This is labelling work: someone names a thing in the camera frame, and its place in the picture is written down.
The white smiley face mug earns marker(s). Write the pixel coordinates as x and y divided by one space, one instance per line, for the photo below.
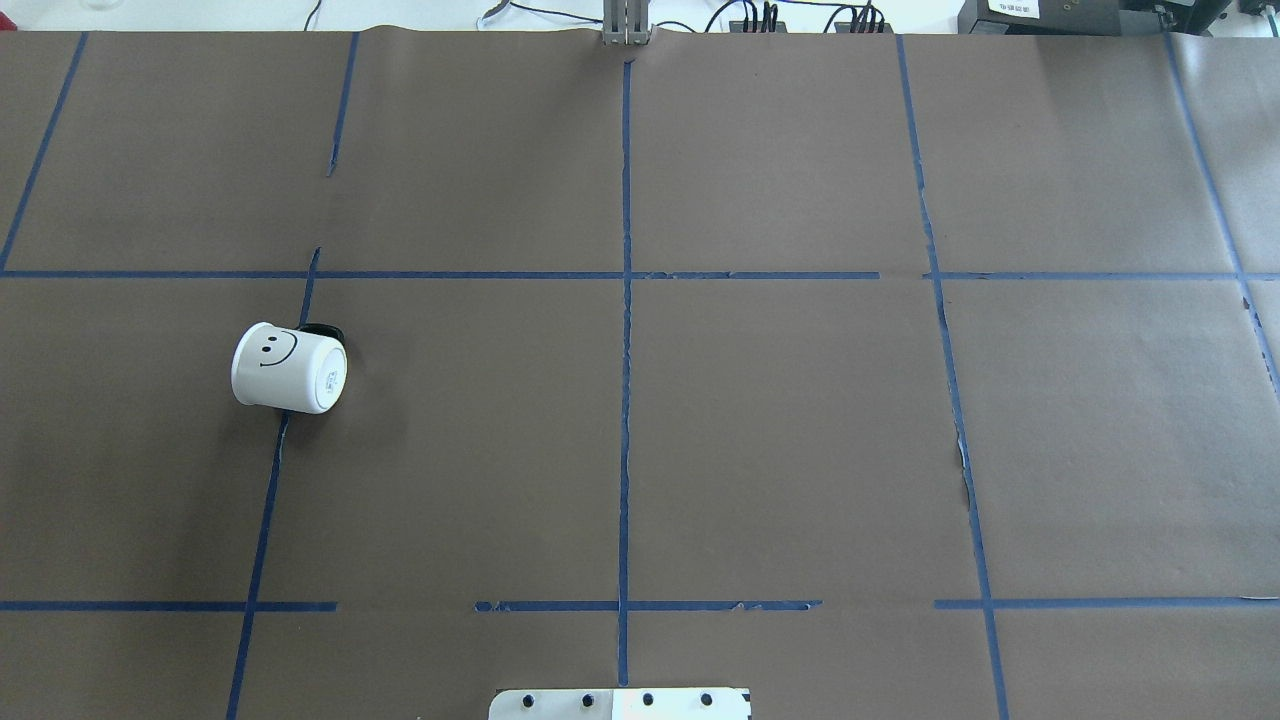
303 369

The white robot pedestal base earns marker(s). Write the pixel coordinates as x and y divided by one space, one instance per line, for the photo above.
623 703

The grey aluminium frame post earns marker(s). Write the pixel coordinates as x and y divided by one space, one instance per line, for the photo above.
626 22

